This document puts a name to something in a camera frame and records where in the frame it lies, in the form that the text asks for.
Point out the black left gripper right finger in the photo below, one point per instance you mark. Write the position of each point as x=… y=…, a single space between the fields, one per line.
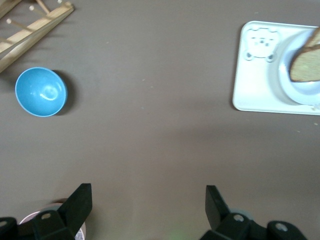
x=220 y=215

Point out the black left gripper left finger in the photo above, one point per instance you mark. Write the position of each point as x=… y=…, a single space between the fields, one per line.
x=72 y=212

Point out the white round plate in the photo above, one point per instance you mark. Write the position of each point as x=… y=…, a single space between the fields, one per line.
x=287 y=82

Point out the brown bread slice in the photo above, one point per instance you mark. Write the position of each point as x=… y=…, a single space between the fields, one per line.
x=315 y=37
x=307 y=66

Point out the blue bowl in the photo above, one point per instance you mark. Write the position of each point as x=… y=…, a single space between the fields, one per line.
x=40 y=91

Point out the cream bear print tray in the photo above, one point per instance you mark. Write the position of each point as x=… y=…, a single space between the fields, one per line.
x=255 y=82

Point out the wooden drying rack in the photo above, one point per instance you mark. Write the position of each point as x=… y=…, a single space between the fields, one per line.
x=50 y=21

